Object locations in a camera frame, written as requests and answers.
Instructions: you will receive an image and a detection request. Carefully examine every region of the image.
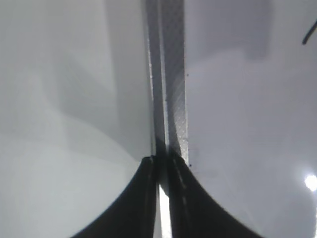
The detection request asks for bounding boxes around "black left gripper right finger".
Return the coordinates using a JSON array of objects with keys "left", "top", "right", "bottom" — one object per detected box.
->
[{"left": 167, "top": 153, "right": 260, "bottom": 238}]

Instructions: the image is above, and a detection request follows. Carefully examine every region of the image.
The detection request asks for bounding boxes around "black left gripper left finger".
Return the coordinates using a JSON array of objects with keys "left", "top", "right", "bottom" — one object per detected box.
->
[{"left": 74, "top": 156, "right": 158, "bottom": 238}]

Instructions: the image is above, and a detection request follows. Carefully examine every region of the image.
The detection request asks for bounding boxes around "white whiteboard with grey frame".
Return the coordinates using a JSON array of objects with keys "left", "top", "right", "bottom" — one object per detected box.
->
[{"left": 144, "top": 0, "right": 317, "bottom": 238}]

